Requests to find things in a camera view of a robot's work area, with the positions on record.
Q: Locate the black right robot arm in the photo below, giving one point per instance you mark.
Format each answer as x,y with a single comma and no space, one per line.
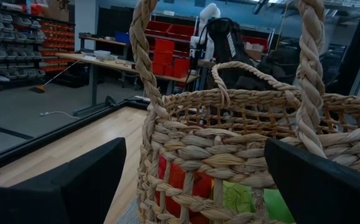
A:
220,34

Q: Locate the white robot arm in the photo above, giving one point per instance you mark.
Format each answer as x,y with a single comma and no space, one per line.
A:
209,12

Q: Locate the black diagonal frame strut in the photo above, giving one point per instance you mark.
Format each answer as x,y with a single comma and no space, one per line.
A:
357,46

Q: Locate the red shallow bin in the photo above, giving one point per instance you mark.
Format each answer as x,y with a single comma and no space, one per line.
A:
181,31
156,28

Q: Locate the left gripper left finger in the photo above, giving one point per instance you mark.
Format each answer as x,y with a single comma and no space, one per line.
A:
58,202

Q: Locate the grey woven placemat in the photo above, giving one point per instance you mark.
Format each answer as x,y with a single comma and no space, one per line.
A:
130,217

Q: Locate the red bell pepper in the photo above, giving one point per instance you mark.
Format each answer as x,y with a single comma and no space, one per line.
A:
175,175

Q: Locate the woven straw basket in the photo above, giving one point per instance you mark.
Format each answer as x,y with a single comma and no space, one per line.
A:
229,149

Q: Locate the grey-legged workbench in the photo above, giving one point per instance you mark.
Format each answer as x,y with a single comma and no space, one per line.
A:
111,63

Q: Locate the dark background bench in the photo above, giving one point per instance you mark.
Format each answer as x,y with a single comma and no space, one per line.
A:
99,39

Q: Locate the orange-headed broom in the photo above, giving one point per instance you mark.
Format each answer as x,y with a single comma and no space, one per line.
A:
38,89

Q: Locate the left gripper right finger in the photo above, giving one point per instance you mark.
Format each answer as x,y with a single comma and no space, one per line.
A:
329,199

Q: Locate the clear plastic bowl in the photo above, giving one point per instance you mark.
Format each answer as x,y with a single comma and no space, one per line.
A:
102,54

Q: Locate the brown cardboard box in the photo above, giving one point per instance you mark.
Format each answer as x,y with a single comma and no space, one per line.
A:
57,11

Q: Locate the storage bin rack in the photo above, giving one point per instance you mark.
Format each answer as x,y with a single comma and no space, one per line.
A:
11,37

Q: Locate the red stacked bins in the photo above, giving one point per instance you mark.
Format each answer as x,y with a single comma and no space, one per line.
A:
164,53

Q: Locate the green apple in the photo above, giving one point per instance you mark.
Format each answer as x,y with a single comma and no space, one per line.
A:
279,205

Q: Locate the black table frame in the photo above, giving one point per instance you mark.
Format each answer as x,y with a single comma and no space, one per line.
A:
43,142

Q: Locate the blue bin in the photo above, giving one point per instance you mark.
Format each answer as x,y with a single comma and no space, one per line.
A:
122,37

